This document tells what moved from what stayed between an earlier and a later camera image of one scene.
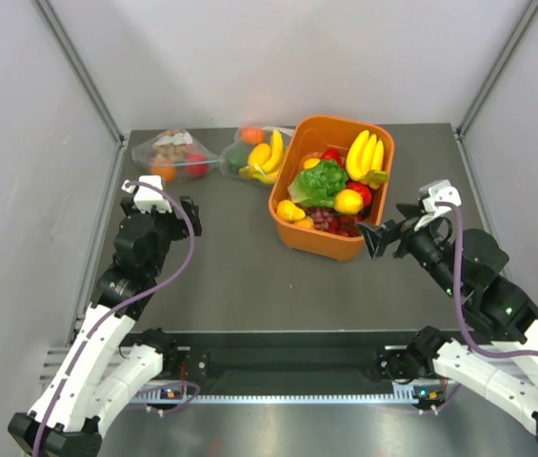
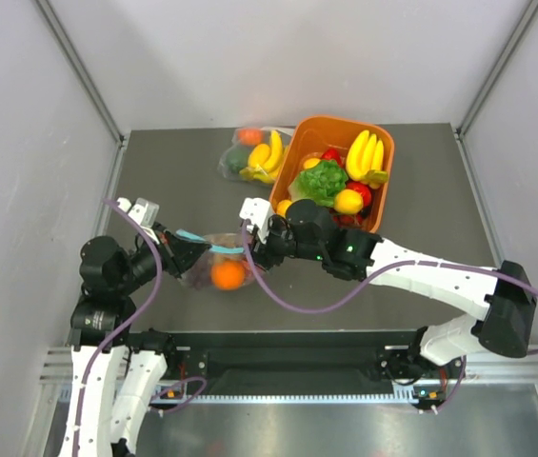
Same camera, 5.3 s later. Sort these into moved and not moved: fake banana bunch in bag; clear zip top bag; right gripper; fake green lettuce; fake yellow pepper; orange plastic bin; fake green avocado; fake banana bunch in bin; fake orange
Moved: clear zip top bag; right gripper; fake orange
Not moved: fake banana bunch in bin; fake banana bunch in bag; fake green lettuce; orange plastic bin; fake yellow pepper; fake green avocado
